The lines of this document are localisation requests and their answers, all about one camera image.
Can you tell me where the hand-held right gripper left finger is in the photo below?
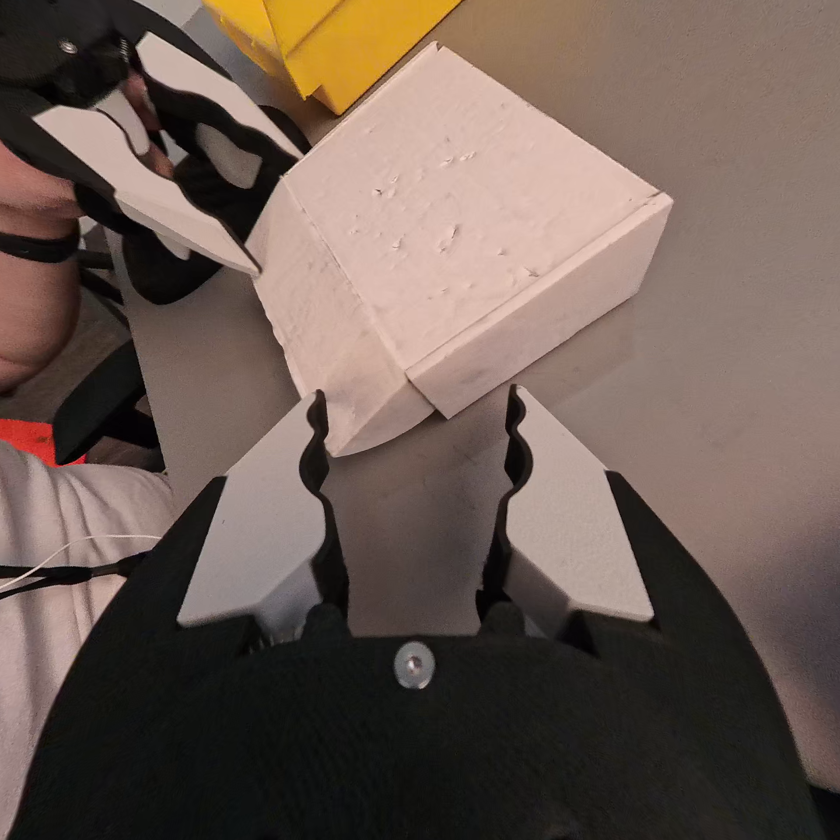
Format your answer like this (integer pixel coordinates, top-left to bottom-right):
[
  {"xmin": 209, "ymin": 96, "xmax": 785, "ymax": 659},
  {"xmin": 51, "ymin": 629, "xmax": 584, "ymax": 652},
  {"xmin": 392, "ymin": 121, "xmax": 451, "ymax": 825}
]
[{"xmin": 176, "ymin": 389, "xmax": 350, "ymax": 636}]

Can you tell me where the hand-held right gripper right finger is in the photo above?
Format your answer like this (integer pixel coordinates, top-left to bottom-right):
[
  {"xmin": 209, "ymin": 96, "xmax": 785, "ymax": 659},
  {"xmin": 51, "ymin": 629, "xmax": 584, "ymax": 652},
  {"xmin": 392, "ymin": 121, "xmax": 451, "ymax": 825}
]
[{"xmin": 481, "ymin": 384, "xmax": 657, "ymax": 637}]

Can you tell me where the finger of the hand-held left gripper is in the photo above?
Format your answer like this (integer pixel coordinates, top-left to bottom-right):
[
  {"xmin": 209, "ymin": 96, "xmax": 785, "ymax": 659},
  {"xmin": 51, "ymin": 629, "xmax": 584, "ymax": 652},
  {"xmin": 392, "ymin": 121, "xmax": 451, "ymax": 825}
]
[
  {"xmin": 29, "ymin": 105, "xmax": 263, "ymax": 277},
  {"xmin": 133, "ymin": 29, "xmax": 307, "ymax": 193}
]

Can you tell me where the yellow plastic bin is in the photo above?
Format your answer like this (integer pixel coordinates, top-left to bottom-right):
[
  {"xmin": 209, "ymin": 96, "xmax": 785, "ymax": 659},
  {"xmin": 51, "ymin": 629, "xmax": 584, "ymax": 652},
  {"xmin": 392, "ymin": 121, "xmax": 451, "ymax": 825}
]
[{"xmin": 202, "ymin": 0, "xmax": 463, "ymax": 117}]

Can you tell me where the white cardboard box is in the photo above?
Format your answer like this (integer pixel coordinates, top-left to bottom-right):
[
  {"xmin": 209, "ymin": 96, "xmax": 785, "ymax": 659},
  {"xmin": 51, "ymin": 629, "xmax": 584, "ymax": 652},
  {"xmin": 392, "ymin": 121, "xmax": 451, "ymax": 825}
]
[{"xmin": 246, "ymin": 41, "xmax": 675, "ymax": 458}]

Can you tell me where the person's left hand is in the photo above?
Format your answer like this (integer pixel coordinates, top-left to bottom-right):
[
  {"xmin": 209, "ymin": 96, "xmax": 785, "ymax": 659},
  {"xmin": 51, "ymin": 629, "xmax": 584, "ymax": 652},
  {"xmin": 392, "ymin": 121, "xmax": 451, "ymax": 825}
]
[{"xmin": 0, "ymin": 71, "xmax": 177, "ymax": 236}]

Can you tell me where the black wristband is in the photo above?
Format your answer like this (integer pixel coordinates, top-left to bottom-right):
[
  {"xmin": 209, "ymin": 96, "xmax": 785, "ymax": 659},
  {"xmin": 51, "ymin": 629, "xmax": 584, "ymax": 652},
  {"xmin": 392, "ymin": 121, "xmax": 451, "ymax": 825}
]
[{"xmin": 0, "ymin": 228, "xmax": 81, "ymax": 265}]

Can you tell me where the person's white clothing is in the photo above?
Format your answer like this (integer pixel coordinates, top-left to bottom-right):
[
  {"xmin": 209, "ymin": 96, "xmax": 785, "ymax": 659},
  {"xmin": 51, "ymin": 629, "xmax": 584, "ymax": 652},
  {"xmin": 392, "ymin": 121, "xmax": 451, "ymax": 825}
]
[{"xmin": 0, "ymin": 440, "xmax": 181, "ymax": 837}]

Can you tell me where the orange fabric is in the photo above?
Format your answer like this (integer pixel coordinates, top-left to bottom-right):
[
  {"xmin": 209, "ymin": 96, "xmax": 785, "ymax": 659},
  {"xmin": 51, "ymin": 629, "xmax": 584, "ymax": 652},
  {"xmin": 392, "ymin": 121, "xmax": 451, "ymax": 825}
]
[{"xmin": 0, "ymin": 419, "xmax": 88, "ymax": 468}]

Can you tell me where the white wire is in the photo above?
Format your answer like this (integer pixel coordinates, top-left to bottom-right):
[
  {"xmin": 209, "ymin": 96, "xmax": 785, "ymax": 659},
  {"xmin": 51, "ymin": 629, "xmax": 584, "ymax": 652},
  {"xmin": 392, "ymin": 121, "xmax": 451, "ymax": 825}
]
[{"xmin": 0, "ymin": 535, "xmax": 163, "ymax": 586}]

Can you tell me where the black cable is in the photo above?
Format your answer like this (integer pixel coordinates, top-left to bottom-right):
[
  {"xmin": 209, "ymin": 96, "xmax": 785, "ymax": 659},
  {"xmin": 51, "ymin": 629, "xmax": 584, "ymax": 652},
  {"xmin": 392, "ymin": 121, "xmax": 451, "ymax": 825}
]
[{"xmin": 0, "ymin": 551, "xmax": 151, "ymax": 599}]

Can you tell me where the black chair frame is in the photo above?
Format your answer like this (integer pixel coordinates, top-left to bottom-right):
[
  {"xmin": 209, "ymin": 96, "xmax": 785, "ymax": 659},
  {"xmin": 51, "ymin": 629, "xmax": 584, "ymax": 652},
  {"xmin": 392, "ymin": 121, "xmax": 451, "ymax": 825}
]
[{"xmin": 52, "ymin": 262, "xmax": 163, "ymax": 468}]

